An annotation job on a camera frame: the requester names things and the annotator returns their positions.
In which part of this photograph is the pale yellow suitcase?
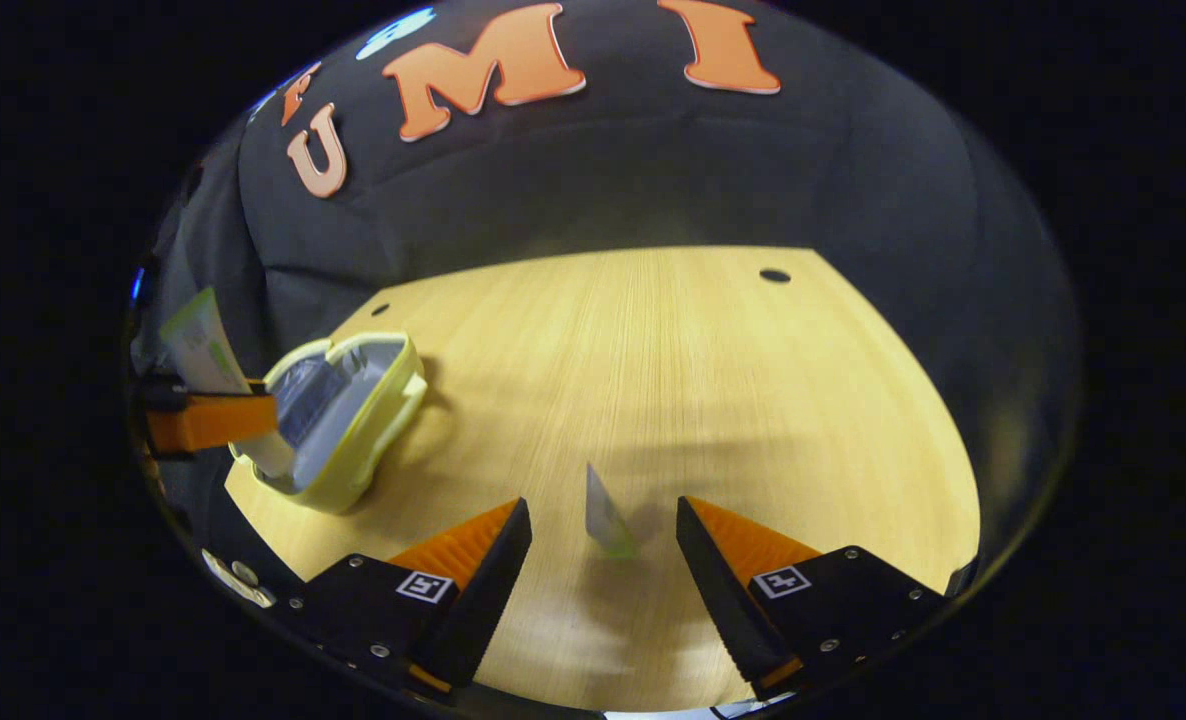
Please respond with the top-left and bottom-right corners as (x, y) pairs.
(228, 332), (430, 515)

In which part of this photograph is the small white object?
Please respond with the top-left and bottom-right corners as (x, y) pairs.
(201, 547), (277, 610)

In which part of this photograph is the white green cream tube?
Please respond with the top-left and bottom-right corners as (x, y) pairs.
(159, 287), (299, 477)

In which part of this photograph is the black backdrop cloth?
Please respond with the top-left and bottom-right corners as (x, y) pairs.
(138, 0), (1084, 601)

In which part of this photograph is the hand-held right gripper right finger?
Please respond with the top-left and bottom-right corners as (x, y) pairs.
(675, 495), (954, 701)

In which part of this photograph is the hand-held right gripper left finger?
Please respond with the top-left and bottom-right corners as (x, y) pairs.
(283, 497), (534, 701)

